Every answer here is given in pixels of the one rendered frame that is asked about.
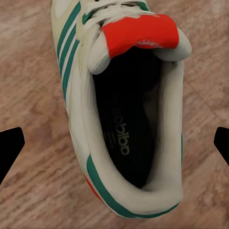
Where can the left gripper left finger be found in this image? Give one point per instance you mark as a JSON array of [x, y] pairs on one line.
[[11, 143]]

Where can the gym shoe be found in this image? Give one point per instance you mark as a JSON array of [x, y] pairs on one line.
[[121, 68]]

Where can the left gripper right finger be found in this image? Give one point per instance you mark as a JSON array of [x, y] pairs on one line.
[[221, 142]]

